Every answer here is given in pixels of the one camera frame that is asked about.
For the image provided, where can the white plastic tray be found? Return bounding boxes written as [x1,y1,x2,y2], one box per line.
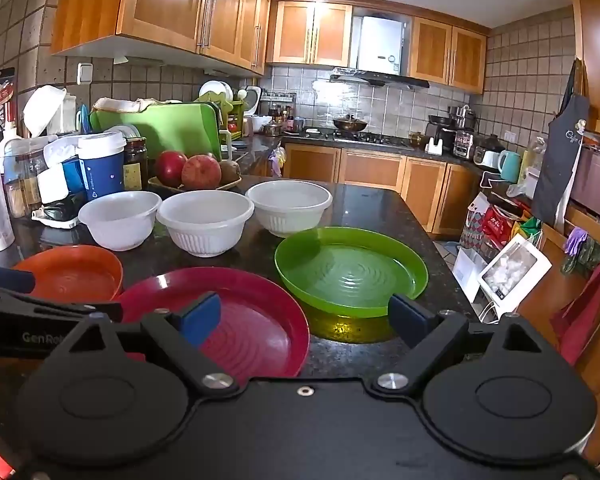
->
[31,192,89,230]

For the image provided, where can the orange plastic plate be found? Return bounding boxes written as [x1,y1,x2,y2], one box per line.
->
[11,245,125,304]

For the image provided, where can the clear plastic snack jar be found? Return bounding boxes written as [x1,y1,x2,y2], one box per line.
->
[0,137,49,219]

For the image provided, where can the wooden base cabinets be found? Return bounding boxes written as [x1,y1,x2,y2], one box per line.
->
[282,142,481,234]

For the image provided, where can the red shopping bag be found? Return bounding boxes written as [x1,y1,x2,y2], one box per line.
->
[481,205,524,252]

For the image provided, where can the brown kiwi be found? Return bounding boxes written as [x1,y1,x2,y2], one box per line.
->
[219,159,242,185]

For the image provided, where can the white ribbed plastic bowl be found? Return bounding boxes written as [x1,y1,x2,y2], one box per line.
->
[156,190,255,259]
[245,180,334,239]

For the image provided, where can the white water heater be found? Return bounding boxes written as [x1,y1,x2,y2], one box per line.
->
[356,14,406,72]

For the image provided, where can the white smooth plastic bowl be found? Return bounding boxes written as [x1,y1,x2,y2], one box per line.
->
[78,191,163,252]

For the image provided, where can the dark red apple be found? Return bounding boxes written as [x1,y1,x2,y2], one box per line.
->
[155,150,188,187]

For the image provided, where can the gas stove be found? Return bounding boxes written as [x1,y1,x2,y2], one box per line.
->
[332,130,414,149]

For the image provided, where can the blue cup with white lid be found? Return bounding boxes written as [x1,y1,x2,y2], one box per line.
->
[76,131,127,196]

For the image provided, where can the red plastic plate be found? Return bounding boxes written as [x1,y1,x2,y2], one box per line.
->
[114,267,311,379]

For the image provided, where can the mint green kettle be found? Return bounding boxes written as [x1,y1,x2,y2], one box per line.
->
[497,150,524,184]

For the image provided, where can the two-door wooden wall cabinet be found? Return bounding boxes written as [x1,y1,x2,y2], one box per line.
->
[266,0,354,67]

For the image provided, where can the beige fruit tray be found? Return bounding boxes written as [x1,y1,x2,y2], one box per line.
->
[147,172,243,194]

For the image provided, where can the white paper bag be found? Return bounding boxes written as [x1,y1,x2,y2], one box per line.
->
[452,234,553,317]

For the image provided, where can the corner wooden wall cabinet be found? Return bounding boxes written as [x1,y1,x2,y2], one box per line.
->
[407,16,489,94]

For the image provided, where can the blender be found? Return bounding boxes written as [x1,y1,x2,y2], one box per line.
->
[452,105,477,161]

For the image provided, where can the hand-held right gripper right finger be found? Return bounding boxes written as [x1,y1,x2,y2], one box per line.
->
[372,294,543,393]

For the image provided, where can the blue tissue pack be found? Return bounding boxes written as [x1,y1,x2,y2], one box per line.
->
[37,154,88,206]

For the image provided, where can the white plate in rack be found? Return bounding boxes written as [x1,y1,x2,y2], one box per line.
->
[198,80,235,104]

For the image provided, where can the spice bottle rack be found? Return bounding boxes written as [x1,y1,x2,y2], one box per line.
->
[267,92,297,132]

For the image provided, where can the wok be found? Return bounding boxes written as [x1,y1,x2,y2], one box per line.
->
[332,115,369,134]

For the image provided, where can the black coffee machine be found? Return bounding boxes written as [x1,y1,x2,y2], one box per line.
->
[427,115,456,157]

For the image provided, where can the green dish rack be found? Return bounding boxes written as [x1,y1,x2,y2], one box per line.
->
[197,87,247,142]

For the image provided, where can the long wooden wall cabinet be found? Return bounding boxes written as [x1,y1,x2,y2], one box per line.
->
[50,0,272,76]

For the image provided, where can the red hanging cloth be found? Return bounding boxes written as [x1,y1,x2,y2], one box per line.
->
[550,257,600,367]

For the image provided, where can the green plastic plate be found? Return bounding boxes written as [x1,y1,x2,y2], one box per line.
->
[274,226,429,319]

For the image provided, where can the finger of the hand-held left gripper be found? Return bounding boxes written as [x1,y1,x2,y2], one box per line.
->
[0,263,37,295]
[0,285,124,323]

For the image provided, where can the green cutting board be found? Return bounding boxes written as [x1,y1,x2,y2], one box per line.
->
[89,102,223,161]

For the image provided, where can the dark glass jar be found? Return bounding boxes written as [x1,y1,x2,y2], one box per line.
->
[123,137,150,192]

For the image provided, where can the dark apron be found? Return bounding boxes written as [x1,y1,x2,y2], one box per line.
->
[531,59,591,232]

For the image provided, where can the beige cloth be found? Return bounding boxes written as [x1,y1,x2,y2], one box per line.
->
[92,96,159,114]

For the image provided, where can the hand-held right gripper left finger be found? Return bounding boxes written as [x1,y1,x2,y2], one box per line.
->
[65,292,241,396]

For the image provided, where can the light red apple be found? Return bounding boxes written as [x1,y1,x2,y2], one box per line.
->
[181,154,223,190]

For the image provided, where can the purple rubber gloves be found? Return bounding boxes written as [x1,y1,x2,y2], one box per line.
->
[562,227,589,256]

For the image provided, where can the range hood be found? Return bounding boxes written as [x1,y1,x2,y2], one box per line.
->
[329,67,430,90]

